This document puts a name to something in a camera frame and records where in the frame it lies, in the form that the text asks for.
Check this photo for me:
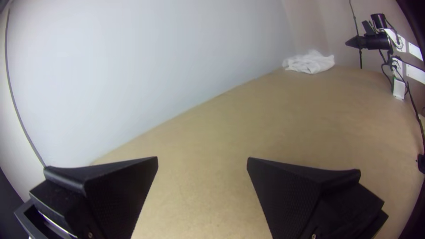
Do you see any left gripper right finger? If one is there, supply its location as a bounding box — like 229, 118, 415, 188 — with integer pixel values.
247, 157, 388, 239

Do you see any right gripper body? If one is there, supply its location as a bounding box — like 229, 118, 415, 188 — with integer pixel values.
360, 32, 393, 51

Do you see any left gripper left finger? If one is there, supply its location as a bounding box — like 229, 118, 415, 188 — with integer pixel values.
29, 156, 159, 239

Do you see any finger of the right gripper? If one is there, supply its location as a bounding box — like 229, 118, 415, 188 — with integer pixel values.
344, 35, 363, 50

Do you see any white t-shirt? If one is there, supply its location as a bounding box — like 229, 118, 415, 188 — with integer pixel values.
282, 50, 335, 75

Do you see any black tripod stand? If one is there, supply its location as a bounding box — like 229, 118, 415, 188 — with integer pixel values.
348, 0, 363, 69

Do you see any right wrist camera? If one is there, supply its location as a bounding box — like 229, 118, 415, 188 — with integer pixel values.
361, 19, 376, 36

